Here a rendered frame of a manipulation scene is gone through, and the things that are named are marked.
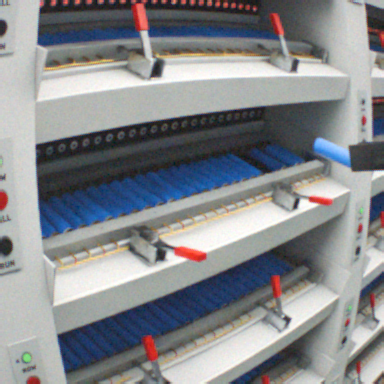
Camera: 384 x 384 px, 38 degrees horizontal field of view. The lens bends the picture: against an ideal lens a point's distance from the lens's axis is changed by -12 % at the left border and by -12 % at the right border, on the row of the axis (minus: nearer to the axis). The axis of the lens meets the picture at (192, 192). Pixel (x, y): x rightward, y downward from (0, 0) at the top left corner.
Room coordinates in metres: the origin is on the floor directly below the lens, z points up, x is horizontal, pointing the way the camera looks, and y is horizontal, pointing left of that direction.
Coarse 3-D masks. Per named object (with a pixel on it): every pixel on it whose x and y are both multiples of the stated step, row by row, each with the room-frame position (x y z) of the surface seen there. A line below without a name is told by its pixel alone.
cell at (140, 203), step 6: (114, 186) 0.74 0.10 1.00; (120, 186) 0.74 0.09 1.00; (120, 192) 0.73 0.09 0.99; (126, 192) 0.73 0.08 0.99; (132, 192) 0.73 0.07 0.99; (126, 198) 0.73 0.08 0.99; (132, 198) 0.72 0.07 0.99; (138, 198) 0.72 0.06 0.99; (138, 204) 0.71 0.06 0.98; (144, 204) 0.71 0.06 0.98
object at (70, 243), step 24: (288, 168) 0.91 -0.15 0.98; (312, 168) 0.94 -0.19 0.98; (216, 192) 0.77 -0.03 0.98; (240, 192) 0.79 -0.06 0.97; (264, 192) 0.84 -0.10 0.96; (144, 216) 0.68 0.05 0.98; (168, 216) 0.70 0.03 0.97; (192, 216) 0.73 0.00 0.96; (48, 240) 0.58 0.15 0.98; (72, 240) 0.59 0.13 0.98; (96, 240) 0.62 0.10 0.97; (120, 240) 0.65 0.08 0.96; (72, 264) 0.57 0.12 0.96
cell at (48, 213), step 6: (42, 204) 0.65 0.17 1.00; (42, 210) 0.65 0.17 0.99; (48, 210) 0.64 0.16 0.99; (48, 216) 0.64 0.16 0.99; (54, 216) 0.63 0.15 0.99; (60, 216) 0.64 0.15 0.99; (54, 222) 0.63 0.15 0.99; (60, 222) 0.63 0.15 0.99; (66, 222) 0.63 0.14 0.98; (60, 228) 0.62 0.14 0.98; (66, 228) 0.62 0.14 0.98; (72, 228) 0.63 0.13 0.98
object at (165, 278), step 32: (224, 128) 0.96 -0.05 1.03; (256, 128) 1.03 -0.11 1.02; (288, 128) 1.04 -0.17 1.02; (64, 160) 0.73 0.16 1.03; (96, 160) 0.78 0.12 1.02; (320, 160) 0.98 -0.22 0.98; (320, 192) 0.91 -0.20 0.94; (192, 224) 0.73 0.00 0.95; (224, 224) 0.75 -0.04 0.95; (256, 224) 0.76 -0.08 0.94; (288, 224) 0.81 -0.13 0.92; (96, 256) 0.61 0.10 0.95; (128, 256) 0.63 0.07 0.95; (224, 256) 0.71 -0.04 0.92; (64, 288) 0.54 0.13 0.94; (96, 288) 0.56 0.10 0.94; (128, 288) 0.59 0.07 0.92; (160, 288) 0.63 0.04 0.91; (64, 320) 0.53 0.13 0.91; (96, 320) 0.56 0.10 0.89
